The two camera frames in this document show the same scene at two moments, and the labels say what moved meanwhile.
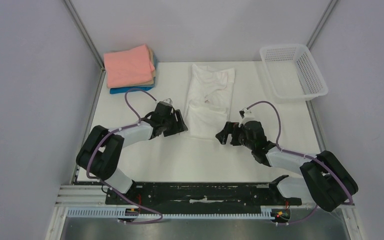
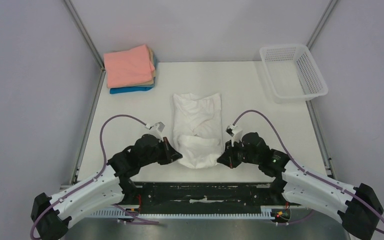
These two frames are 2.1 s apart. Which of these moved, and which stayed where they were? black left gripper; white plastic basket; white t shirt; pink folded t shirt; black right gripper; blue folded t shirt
Moved: white t shirt; black left gripper; black right gripper
Stayed: white plastic basket; pink folded t shirt; blue folded t shirt
